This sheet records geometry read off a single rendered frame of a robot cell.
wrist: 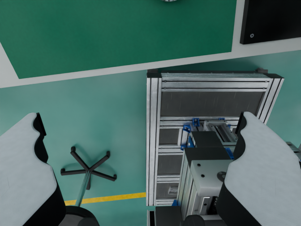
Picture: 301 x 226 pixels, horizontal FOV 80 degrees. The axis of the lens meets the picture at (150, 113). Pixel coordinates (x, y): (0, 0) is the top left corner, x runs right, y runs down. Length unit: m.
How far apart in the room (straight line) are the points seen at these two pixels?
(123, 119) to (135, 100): 0.20
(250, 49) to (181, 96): 0.67
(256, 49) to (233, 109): 0.79
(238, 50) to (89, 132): 1.32
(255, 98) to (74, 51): 1.15
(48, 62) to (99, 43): 0.16
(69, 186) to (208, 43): 1.95
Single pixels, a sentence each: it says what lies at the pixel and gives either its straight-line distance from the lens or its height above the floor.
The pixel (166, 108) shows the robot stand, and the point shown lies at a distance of 1.22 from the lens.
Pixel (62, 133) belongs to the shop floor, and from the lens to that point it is 1.71.
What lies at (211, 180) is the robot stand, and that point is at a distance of 0.49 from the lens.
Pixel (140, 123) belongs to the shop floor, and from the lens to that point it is 1.52.
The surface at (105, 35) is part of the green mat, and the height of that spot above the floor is 0.75.
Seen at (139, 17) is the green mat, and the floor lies 0.75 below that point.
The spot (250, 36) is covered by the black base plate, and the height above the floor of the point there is 0.77.
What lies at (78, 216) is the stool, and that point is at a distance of 1.45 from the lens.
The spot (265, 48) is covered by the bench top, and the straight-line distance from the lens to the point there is 0.62.
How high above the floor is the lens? 1.26
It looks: 60 degrees down
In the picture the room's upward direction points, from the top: 176 degrees clockwise
